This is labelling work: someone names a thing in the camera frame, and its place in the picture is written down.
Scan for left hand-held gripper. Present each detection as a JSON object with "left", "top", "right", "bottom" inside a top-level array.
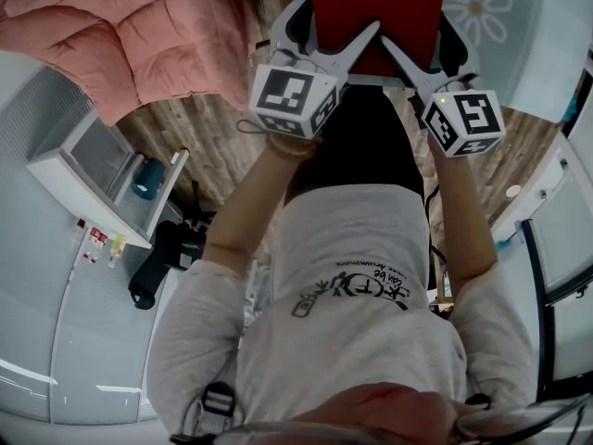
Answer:
[{"left": 248, "top": 0, "right": 383, "bottom": 139}]

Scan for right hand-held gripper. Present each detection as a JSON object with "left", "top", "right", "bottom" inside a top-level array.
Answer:
[{"left": 380, "top": 14, "right": 506, "bottom": 159}]

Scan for red book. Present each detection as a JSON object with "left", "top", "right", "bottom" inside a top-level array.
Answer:
[{"left": 308, "top": 0, "right": 448, "bottom": 79}]

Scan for pink cushioned armchair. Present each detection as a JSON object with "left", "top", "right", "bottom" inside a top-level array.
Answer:
[{"left": 0, "top": 0, "right": 259, "bottom": 127}]

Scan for person's right forearm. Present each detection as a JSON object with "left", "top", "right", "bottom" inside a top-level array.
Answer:
[{"left": 425, "top": 139, "right": 499, "bottom": 286}]

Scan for person's left forearm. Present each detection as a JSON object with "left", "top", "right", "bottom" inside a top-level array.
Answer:
[{"left": 203, "top": 141, "right": 321, "bottom": 268}]

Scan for table with light blue cloth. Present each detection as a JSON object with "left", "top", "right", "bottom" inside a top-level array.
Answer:
[{"left": 289, "top": 0, "right": 593, "bottom": 124}]

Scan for light blue floral tablecloth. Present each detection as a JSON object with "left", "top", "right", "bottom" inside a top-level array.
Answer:
[{"left": 289, "top": 0, "right": 593, "bottom": 124}]

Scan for white window ledge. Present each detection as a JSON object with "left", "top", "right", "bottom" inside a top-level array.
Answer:
[{"left": 490, "top": 132, "right": 593, "bottom": 305}]

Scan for teal pouch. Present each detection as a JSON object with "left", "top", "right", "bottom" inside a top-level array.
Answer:
[{"left": 131, "top": 158, "right": 167, "bottom": 202}]

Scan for black bag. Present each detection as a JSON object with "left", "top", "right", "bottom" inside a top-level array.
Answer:
[{"left": 128, "top": 181, "right": 209, "bottom": 311}]

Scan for white side table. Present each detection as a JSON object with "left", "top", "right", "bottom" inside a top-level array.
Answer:
[{"left": 26, "top": 107, "right": 191, "bottom": 249}]

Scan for yellow liquid bottle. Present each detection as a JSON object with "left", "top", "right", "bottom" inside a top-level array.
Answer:
[{"left": 107, "top": 233, "right": 129, "bottom": 269}]

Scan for white printed t-shirt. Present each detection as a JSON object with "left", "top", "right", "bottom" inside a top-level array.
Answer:
[{"left": 146, "top": 184, "right": 538, "bottom": 435}]

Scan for grey ribbed glass partition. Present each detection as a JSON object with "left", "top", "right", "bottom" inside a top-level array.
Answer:
[{"left": 0, "top": 51, "right": 154, "bottom": 426}]

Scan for person's face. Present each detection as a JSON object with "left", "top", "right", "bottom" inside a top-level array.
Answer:
[{"left": 296, "top": 382, "right": 464, "bottom": 445}]

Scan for person's eyeglasses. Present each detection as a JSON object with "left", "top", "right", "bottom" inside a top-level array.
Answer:
[{"left": 169, "top": 392, "right": 592, "bottom": 445}]

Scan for wooden bead bracelet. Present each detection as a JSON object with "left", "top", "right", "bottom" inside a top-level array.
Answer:
[{"left": 266, "top": 134, "right": 323, "bottom": 161}]

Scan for black cord loop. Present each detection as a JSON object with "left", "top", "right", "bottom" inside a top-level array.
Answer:
[{"left": 236, "top": 118, "right": 270, "bottom": 136}]

